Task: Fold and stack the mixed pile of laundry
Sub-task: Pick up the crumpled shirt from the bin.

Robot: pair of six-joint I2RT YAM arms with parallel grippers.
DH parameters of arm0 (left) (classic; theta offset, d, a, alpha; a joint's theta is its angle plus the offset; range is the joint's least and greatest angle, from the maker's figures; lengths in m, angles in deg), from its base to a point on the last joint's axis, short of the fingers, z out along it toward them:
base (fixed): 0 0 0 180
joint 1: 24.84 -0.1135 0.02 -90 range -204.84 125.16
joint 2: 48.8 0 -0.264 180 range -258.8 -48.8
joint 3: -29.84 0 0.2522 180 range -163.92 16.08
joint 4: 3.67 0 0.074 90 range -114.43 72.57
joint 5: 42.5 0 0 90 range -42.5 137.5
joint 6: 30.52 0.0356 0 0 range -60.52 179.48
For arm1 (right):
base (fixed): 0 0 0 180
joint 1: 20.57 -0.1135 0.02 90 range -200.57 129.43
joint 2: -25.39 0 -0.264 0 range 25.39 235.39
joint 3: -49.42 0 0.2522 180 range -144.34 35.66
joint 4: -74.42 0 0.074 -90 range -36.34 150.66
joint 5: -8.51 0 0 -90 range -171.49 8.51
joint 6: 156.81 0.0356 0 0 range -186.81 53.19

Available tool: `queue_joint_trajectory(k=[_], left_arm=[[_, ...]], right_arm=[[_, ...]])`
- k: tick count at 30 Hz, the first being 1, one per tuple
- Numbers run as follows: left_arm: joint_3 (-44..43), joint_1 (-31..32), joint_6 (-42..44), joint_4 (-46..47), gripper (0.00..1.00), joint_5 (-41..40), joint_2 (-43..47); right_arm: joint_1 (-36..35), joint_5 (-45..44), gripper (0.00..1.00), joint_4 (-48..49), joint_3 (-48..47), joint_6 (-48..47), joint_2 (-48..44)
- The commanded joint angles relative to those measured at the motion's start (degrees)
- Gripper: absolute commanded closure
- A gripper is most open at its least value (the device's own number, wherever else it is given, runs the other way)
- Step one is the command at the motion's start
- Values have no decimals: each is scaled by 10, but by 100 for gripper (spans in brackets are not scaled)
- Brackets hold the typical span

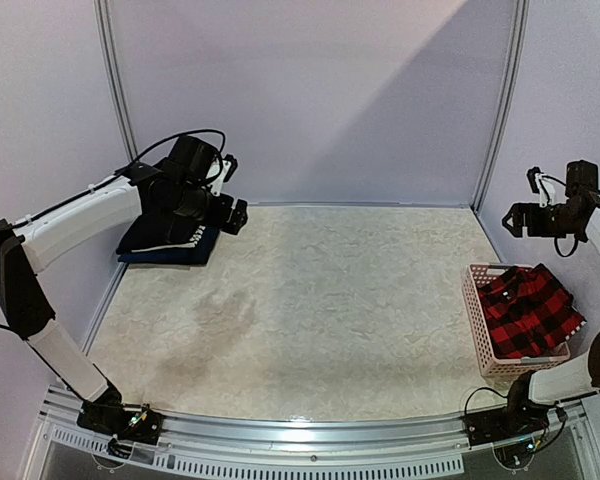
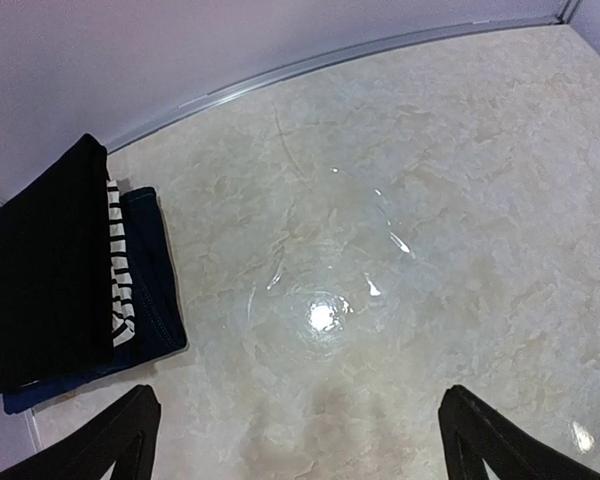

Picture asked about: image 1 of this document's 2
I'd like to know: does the folded navy blue garment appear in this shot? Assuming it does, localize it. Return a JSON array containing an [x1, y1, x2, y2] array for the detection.
[[117, 227, 220, 266]]

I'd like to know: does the left aluminium corner post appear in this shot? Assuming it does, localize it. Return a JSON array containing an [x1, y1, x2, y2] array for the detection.
[[94, 0, 138, 162]]

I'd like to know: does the aluminium corner post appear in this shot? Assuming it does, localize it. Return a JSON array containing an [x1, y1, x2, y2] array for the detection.
[[471, 0, 529, 216], [94, 0, 138, 162]]

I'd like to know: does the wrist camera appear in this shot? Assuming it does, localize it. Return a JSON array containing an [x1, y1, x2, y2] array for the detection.
[[526, 167, 555, 207], [205, 154, 238, 196]]

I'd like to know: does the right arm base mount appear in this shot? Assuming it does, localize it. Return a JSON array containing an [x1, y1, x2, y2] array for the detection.
[[462, 401, 568, 447]]

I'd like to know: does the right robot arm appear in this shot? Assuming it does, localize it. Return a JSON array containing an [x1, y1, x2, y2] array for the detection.
[[496, 160, 600, 436]]

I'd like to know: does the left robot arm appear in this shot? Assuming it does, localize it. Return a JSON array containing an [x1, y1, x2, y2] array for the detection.
[[0, 130, 248, 434]]

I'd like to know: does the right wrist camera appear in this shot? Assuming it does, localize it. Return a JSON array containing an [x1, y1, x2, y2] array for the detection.
[[526, 167, 555, 207]]

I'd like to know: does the red black plaid shirt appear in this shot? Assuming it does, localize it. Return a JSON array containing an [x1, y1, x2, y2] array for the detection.
[[477, 264, 586, 359]]

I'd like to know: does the right aluminium corner post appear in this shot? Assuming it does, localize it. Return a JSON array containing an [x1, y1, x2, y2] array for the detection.
[[471, 0, 529, 216]]

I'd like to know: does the aluminium front rail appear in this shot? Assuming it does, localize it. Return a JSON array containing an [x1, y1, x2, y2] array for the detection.
[[23, 386, 600, 479]]

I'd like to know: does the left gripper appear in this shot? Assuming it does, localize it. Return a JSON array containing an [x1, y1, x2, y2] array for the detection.
[[164, 182, 248, 233]]

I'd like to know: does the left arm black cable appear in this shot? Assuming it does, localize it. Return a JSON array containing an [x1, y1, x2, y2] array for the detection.
[[0, 128, 227, 239]]

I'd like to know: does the pink plastic laundry basket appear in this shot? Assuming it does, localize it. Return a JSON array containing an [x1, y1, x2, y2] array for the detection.
[[461, 263, 571, 379]]

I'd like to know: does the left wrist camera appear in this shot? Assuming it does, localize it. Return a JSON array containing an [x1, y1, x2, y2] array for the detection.
[[205, 154, 238, 196]]

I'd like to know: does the folded black garment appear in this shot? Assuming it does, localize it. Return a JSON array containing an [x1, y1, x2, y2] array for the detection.
[[116, 212, 205, 255]]

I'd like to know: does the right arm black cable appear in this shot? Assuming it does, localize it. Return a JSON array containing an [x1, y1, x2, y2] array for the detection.
[[552, 232, 579, 259]]

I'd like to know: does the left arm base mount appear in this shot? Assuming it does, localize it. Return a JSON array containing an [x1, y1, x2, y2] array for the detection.
[[77, 402, 164, 445]]

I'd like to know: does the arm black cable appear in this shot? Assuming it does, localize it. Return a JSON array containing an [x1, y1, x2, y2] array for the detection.
[[0, 128, 227, 239], [552, 232, 579, 259]]

